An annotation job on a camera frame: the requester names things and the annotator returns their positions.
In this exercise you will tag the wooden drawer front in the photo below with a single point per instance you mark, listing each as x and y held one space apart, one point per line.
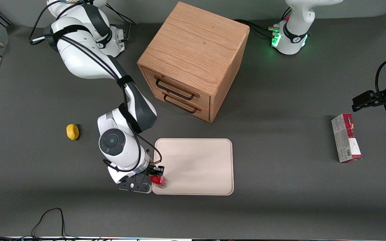
203 113
149 78

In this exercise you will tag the wooden drawer cabinet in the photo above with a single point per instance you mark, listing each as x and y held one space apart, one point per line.
196 50

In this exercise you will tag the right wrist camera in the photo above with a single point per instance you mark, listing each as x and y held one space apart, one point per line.
134 187

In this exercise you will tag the beige rectangular tray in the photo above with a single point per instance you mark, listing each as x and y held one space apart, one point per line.
196 164

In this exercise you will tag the yellow lemon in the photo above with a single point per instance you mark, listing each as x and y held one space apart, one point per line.
72 132

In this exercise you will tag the red coke bottle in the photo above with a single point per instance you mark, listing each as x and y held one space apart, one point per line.
159 181

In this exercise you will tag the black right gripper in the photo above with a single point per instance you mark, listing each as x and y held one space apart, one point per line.
155 171

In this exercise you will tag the red and grey carton box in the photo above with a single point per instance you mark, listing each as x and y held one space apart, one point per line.
345 139

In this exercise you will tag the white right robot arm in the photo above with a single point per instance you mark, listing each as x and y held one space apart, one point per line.
82 57

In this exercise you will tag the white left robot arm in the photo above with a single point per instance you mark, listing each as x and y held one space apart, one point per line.
295 30

